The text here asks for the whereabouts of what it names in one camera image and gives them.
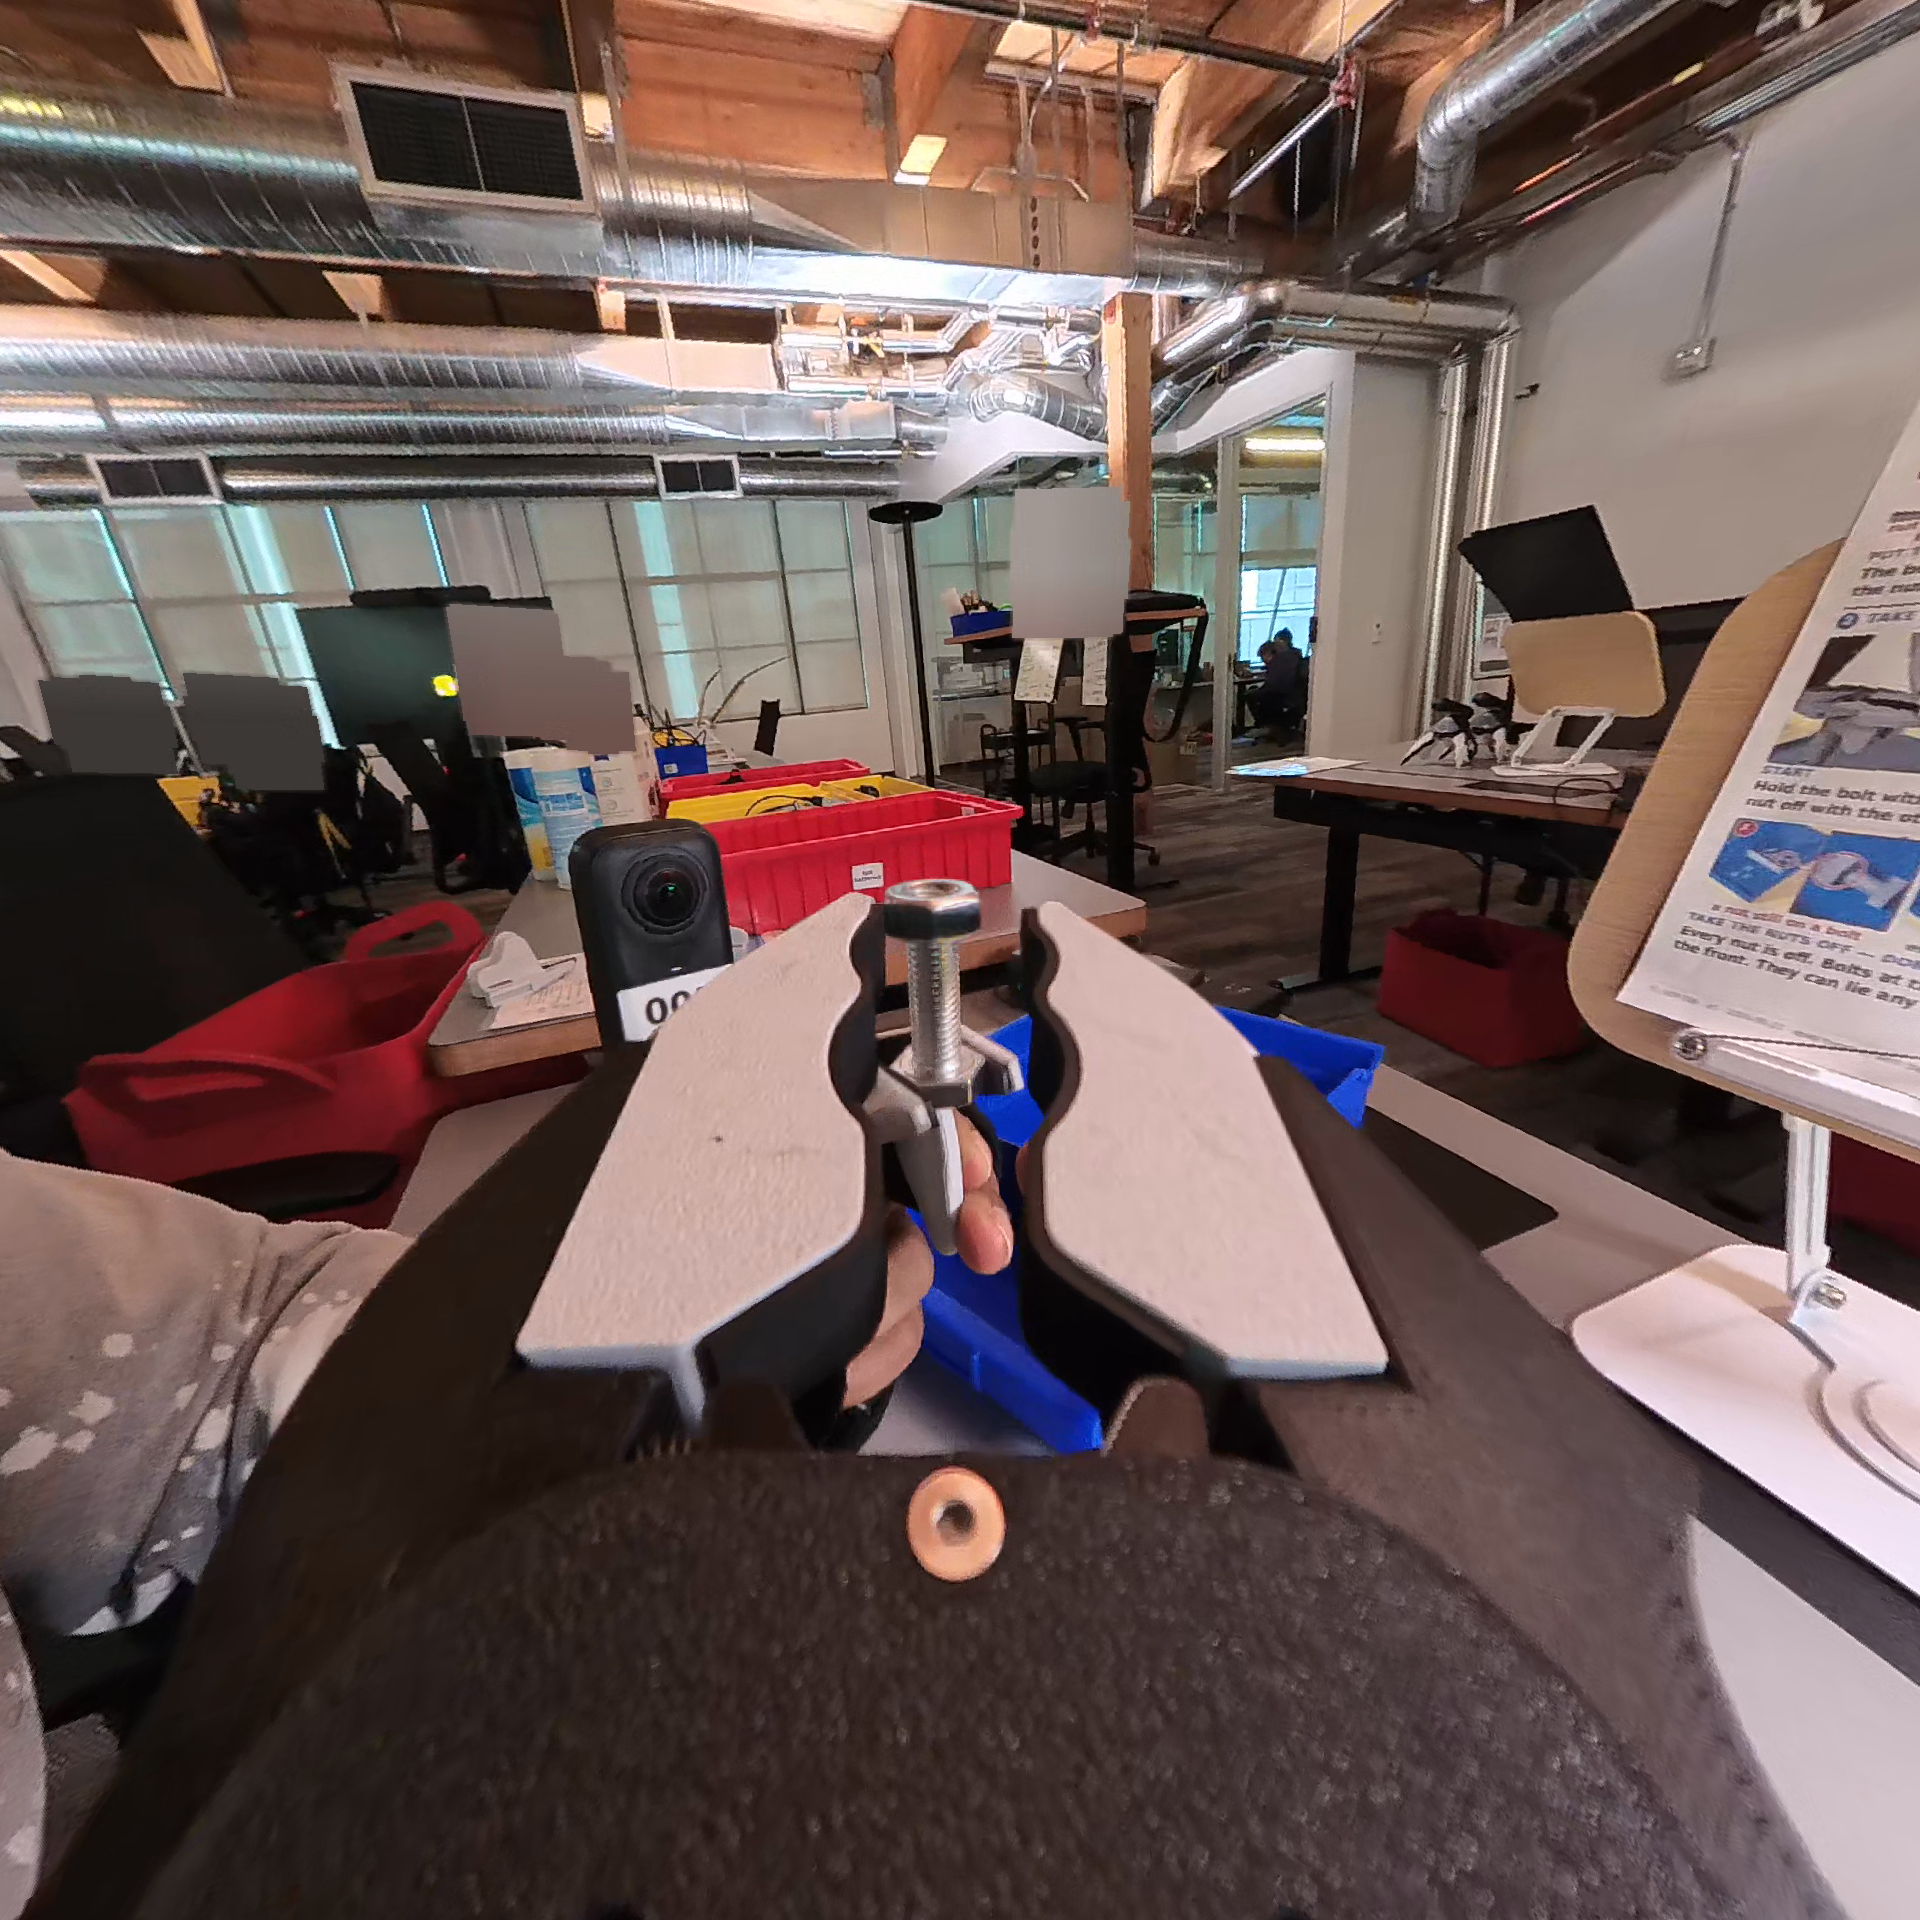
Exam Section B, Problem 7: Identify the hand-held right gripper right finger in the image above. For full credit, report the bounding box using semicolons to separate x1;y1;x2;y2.
1021;901;1393;1423

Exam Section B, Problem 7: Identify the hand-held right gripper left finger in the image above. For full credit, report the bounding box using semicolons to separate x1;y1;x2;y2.
517;893;891;1423

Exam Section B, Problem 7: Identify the silver hex bolt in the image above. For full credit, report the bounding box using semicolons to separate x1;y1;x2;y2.
880;878;985;1059

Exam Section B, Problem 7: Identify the blue plastic bin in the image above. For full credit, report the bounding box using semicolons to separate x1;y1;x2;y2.
900;1008;1385;1453

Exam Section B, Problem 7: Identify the person's left forearm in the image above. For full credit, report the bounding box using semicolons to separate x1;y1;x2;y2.
0;1147;414;1635

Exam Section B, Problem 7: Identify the person's left hand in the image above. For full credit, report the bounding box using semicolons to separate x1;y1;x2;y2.
838;1117;1023;1414

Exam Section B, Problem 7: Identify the yellow parts tray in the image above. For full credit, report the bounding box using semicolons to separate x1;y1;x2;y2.
668;775;932;824

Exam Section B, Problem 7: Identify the white blue wipes canister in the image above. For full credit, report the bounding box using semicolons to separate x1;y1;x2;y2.
502;745;602;886

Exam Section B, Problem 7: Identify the small white object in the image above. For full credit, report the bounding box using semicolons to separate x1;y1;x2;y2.
467;929;579;1010

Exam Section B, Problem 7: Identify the red plastic bin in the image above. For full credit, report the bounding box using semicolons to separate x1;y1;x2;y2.
705;792;1026;935
660;760;872;803

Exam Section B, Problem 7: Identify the grey table with wooden edge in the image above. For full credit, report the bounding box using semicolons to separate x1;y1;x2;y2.
427;846;1150;1078

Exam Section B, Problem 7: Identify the black office chair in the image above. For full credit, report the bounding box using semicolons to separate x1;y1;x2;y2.
983;711;1158;863
0;771;309;1156

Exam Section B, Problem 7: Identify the tall black standing desk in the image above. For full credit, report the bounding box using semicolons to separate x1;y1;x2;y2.
1107;589;1214;893

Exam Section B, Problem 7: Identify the dark computer monitor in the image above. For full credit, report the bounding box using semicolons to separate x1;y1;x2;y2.
297;587;534;751

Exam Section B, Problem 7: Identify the dark red storage bin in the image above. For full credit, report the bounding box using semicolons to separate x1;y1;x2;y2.
1378;907;1592;1070

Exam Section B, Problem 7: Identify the black floor lamp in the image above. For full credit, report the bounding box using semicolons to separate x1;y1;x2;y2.
870;499;947;781

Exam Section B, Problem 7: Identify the wooden desk with black legs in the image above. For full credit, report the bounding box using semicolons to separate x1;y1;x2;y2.
1231;741;1652;991

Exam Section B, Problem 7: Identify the wooden document stand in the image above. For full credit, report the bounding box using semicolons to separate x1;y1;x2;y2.
1567;538;1920;1598

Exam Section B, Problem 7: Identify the white tablet device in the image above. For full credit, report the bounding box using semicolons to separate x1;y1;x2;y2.
1492;704;1626;779

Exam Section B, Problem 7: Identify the light wooden board stand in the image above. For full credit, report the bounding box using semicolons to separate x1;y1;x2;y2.
1504;610;1667;721

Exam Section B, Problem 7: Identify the white instruction sheet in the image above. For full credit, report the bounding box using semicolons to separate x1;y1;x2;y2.
1618;435;1920;1059

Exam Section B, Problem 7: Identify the ceiling vent grille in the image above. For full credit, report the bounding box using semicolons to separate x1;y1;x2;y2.
333;63;594;211

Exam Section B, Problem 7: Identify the person's grey splattered hoodie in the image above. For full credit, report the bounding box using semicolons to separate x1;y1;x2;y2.
0;1589;48;1876

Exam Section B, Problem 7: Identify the wooden support post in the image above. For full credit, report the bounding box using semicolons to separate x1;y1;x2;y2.
1103;290;1158;593

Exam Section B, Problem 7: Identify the large silver air duct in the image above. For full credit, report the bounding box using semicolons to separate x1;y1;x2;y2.
0;74;1263;292

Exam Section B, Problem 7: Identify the bent silver air duct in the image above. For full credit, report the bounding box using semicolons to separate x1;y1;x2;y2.
1411;0;1920;226

